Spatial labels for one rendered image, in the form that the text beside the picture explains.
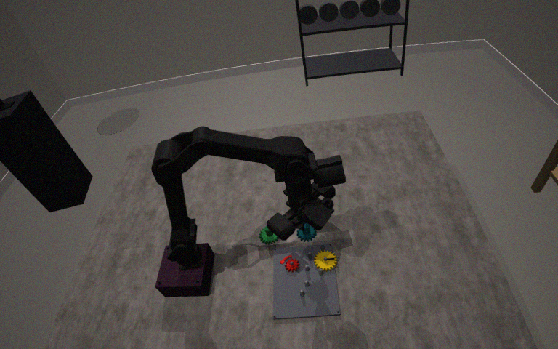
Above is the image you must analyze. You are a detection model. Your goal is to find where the teal gear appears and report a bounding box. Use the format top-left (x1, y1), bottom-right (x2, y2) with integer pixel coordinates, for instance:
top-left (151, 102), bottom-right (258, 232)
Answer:
top-left (297, 223), bottom-right (317, 242)

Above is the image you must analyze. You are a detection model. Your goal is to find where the red gear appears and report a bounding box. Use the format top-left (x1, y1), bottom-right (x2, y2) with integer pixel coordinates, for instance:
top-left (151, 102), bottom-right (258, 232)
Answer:
top-left (285, 258), bottom-right (300, 272)

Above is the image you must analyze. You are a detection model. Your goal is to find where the yellow gear with black stripe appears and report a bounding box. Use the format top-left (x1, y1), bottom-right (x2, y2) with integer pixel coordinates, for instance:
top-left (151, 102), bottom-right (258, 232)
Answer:
top-left (314, 250), bottom-right (337, 272)

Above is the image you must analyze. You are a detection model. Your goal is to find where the green gear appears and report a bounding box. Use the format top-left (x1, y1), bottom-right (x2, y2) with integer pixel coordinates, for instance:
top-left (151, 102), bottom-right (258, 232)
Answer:
top-left (259, 226), bottom-right (279, 245)

